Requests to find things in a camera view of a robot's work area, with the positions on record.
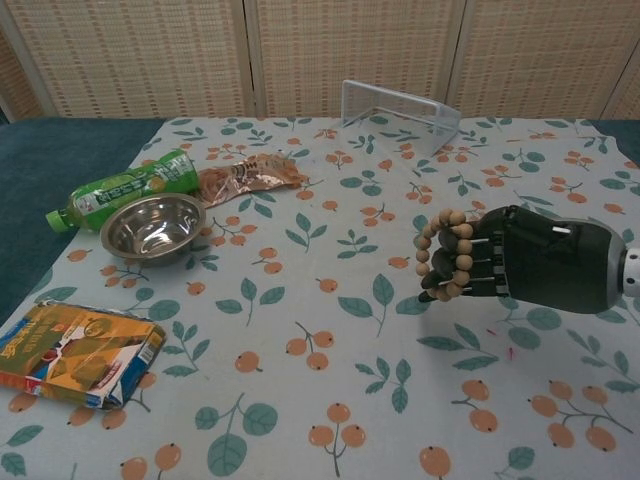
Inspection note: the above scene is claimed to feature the white wire mesh rack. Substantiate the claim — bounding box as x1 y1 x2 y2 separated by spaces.
341 78 462 157

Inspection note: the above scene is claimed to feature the orange snack bag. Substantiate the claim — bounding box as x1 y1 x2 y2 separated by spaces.
197 152 308 209

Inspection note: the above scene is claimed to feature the woven folding screen panel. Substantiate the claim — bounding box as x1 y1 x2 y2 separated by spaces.
602 37 640 122
0 0 257 121
244 0 476 120
449 0 640 121

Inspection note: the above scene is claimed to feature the wooden bead bracelet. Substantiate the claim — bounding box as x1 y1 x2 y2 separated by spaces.
414 208 477 304

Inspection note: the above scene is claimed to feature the green plastic drink bottle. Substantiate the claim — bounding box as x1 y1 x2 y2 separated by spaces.
45 148 199 234

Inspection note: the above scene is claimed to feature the stainless steel bowl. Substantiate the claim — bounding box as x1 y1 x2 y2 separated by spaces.
99 193 208 269

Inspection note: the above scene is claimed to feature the yellow snack package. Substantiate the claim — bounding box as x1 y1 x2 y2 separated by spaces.
0 299 169 412

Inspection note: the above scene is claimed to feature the floral patterned tablecloth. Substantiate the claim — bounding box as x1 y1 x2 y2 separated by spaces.
0 115 640 480

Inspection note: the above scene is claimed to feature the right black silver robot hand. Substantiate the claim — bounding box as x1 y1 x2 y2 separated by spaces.
418 203 629 316

